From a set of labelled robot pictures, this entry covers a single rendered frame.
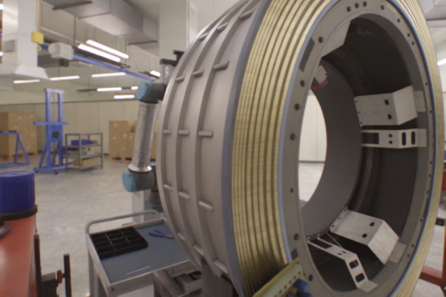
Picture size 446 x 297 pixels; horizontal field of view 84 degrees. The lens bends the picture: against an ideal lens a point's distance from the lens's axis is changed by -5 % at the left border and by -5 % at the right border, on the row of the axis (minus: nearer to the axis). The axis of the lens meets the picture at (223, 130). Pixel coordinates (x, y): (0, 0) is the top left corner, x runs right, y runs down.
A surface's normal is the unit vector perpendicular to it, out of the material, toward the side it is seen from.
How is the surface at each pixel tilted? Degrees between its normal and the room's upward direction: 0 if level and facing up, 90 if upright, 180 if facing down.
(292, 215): 90
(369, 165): 75
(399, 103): 104
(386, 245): 61
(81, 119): 90
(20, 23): 90
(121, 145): 90
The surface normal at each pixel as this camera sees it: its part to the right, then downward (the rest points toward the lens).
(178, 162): 0.10, 0.01
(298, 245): 0.58, 0.02
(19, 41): 0.97, 0.00
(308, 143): -0.26, 0.02
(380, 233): 0.29, -0.47
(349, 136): -0.81, 0.13
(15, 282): 0.00, -1.00
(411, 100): 0.08, 0.27
